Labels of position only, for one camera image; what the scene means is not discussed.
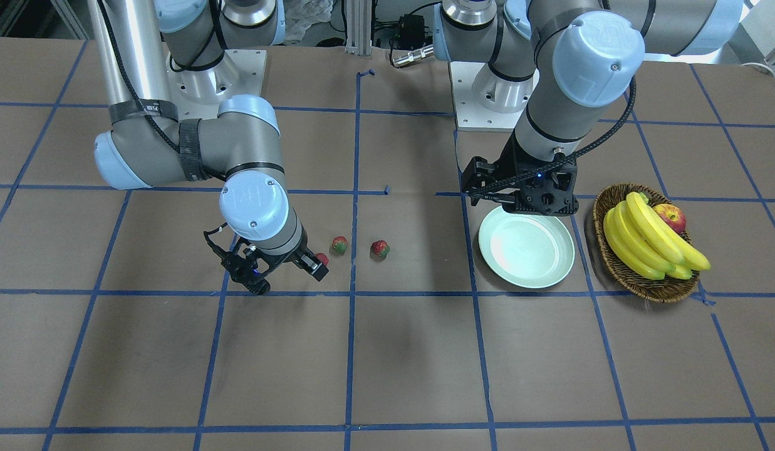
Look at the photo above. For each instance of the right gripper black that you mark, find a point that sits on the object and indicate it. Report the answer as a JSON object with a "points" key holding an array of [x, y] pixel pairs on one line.
{"points": [[286, 257]]}

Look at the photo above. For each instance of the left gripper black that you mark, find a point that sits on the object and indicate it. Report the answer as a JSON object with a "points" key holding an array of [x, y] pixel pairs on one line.
{"points": [[508, 164]]}

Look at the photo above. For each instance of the red strawberry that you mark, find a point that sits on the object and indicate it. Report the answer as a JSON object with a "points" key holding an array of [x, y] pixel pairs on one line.
{"points": [[323, 258], [340, 244], [380, 249]]}

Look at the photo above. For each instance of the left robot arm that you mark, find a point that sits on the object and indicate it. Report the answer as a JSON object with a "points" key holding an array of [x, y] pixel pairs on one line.
{"points": [[586, 55]]}

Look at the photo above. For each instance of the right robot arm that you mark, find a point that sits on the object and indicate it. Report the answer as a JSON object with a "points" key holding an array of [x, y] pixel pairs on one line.
{"points": [[150, 146]]}

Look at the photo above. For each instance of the light green plate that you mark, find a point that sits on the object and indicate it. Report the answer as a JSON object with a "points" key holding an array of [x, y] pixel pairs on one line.
{"points": [[533, 252]]}

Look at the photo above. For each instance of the yellow banana bunch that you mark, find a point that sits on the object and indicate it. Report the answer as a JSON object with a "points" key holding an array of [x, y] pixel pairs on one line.
{"points": [[638, 236]]}

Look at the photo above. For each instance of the red apple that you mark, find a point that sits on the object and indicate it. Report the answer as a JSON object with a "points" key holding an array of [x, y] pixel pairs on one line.
{"points": [[672, 215]]}

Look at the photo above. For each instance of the wicker fruit basket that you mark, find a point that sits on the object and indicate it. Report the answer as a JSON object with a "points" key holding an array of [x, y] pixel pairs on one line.
{"points": [[668, 290]]}

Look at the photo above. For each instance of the silver connector plug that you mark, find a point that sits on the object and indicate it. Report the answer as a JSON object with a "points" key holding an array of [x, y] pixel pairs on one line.
{"points": [[412, 57]]}

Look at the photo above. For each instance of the black box electronics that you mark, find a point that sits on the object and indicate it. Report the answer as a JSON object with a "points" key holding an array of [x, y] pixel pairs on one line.
{"points": [[410, 32]]}

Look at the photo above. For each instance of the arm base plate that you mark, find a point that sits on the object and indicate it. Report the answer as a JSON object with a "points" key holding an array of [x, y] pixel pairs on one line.
{"points": [[249, 69], [486, 102]]}

